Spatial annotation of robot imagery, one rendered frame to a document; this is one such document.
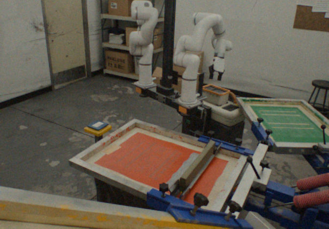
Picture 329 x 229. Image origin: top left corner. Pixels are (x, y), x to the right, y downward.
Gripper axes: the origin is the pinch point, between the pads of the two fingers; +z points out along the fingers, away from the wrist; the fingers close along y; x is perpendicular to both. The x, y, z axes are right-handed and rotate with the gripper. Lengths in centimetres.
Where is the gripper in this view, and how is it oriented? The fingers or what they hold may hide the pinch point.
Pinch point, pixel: (215, 78)
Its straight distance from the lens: 204.5
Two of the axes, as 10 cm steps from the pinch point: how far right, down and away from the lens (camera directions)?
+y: 7.6, 0.6, 6.5
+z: -1.5, 9.9, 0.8
